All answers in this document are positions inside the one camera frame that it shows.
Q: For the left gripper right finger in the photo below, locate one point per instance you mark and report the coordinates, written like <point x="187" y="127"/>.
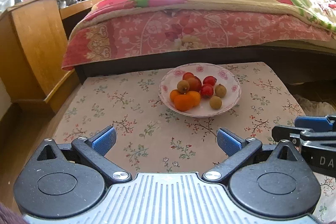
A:
<point x="240" y="152"/>

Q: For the large red tomato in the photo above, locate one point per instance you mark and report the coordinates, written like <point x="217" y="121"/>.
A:
<point x="195" y="84"/>

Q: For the wooden nightstand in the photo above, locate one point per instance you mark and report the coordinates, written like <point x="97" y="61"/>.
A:
<point x="34" y="38"/>

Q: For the front orange on plate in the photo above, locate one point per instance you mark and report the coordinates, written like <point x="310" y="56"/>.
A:
<point x="195" y="96"/>

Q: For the pink floral bed sheet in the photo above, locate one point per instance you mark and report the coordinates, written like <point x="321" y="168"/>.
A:
<point x="116" y="29"/>

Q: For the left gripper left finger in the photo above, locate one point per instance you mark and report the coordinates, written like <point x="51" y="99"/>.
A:
<point x="91" y="152"/>

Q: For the red cherry tomato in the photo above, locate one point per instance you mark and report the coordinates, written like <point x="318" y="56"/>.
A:
<point x="211" y="80"/>
<point x="207" y="91"/>

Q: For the dark bed frame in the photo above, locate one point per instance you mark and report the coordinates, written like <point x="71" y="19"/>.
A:
<point x="291" y="65"/>

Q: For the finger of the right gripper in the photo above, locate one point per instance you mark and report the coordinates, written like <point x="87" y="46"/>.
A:
<point x="317" y="124"/>
<point x="292" y="134"/>

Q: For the small orange on plate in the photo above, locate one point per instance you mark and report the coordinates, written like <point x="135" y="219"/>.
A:
<point x="173" y="94"/>

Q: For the brown longan fruit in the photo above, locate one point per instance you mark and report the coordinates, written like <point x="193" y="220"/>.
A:
<point x="183" y="86"/>
<point x="215" y="102"/>
<point x="220" y="91"/>

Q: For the cream fleece blanket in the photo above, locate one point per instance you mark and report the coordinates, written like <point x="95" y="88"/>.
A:
<point x="318" y="13"/>

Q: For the white floral plate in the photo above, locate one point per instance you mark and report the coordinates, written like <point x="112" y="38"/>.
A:
<point x="201" y="70"/>

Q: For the orange mandarin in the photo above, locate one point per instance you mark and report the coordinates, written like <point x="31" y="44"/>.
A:
<point x="183" y="102"/>

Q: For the plastic bag on floor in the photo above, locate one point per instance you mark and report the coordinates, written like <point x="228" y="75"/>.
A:
<point x="313" y="108"/>

